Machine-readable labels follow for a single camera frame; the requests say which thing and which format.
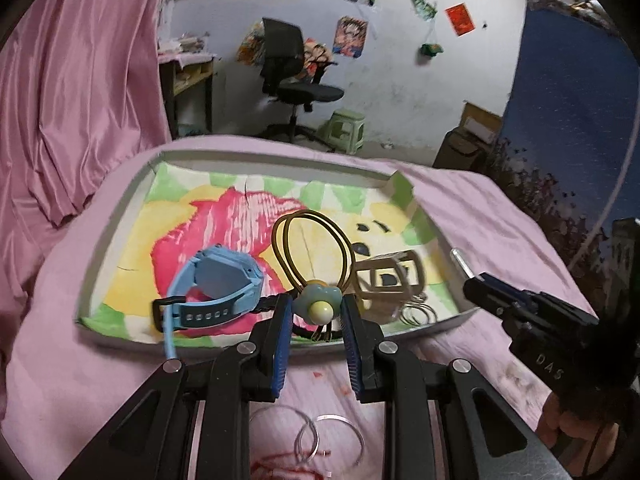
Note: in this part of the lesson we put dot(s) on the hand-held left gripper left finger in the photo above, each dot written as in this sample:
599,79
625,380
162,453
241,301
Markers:
281,345

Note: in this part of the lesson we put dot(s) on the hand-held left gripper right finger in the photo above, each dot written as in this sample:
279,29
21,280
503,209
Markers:
352,350

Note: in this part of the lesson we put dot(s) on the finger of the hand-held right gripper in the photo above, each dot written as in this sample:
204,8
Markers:
482,295
507,287

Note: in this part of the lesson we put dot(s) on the small silver rings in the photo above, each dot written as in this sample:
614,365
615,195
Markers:
417,315

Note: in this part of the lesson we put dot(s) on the beige claw hair clip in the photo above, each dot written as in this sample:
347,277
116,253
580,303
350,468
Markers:
412,270

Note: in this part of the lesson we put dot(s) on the blue smartwatch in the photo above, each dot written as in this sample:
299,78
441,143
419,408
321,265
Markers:
220,275

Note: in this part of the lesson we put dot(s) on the white shallow tray box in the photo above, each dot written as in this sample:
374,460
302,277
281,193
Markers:
120,240

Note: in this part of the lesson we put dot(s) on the person's right hand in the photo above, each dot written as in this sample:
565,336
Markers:
560,420

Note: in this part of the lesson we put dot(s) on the dark cardboard box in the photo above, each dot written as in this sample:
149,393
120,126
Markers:
462,152

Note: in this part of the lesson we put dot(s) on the colourful printed cloth liner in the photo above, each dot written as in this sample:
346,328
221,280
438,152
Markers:
210,210

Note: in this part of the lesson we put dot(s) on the brown cardboard box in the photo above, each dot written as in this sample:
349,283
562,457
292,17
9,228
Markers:
480,122

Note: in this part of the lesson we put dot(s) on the blue patterned curtain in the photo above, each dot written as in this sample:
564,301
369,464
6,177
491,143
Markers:
565,110

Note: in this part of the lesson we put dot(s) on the green plastic stool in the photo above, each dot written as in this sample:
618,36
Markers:
345,130

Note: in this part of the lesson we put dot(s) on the black office chair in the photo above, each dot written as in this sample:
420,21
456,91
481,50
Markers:
282,55

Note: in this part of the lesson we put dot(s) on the wooden desk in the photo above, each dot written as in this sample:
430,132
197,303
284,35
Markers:
187,67

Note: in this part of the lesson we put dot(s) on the colourful cartoon print sheet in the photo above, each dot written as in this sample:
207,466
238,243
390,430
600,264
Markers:
250,45

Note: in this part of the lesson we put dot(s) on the pile of books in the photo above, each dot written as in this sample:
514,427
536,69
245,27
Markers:
182,45

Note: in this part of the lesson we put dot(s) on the pink satin curtain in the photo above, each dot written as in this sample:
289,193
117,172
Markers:
75,85

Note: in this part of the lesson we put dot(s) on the green hanging wall pouch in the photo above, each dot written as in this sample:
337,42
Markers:
431,50

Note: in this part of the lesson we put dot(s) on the red paper wall decoration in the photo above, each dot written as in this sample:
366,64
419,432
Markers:
460,20

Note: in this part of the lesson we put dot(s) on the cartoon character wall poster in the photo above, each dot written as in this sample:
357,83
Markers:
350,37

